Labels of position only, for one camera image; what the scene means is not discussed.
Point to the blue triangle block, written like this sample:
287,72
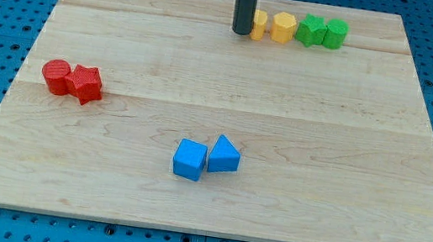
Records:
224,157

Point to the yellow heart block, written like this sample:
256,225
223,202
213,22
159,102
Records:
259,24

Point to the blue cube block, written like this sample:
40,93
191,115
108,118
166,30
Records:
189,159

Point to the wooden board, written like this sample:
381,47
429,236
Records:
335,145

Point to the yellow hexagon block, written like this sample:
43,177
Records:
283,27

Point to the green star block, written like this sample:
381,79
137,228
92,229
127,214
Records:
311,30

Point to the red star block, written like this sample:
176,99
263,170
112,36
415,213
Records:
85,84

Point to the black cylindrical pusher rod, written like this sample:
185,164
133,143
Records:
243,16

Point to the green cylinder block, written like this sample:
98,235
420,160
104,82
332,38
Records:
335,34

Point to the red cylinder block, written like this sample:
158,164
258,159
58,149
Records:
54,73

